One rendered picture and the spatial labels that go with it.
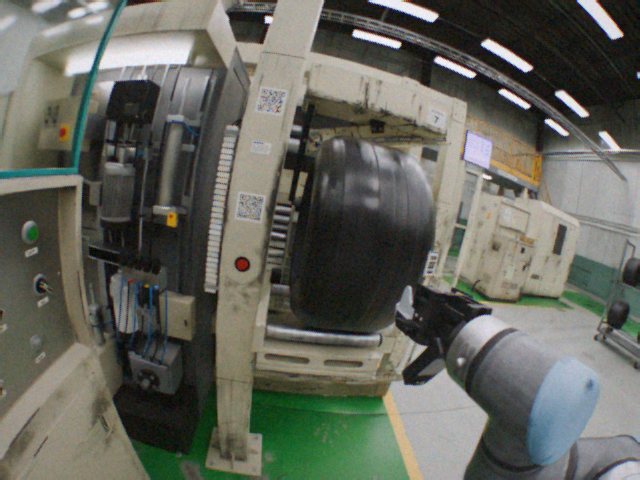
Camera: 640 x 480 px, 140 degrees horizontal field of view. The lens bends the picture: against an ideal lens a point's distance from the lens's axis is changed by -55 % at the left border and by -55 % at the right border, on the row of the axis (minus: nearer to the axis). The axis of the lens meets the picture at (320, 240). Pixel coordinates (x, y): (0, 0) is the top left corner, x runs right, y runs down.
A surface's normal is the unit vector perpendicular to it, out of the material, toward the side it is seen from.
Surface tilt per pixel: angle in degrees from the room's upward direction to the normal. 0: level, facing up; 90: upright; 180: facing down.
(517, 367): 51
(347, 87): 90
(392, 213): 69
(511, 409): 96
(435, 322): 83
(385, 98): 90
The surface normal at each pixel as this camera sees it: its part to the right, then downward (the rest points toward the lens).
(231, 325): 0.11, 0.22
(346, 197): -0.08, -0.22
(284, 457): 0.19, -0.96
